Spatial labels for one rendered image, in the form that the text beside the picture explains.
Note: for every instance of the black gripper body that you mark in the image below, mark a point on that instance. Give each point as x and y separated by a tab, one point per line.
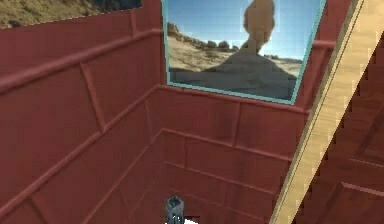
175	209

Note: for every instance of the teal framed window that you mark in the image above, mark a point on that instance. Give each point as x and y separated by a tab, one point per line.
233	50

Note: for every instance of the tan wooden door frame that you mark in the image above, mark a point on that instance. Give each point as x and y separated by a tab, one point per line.
333	110

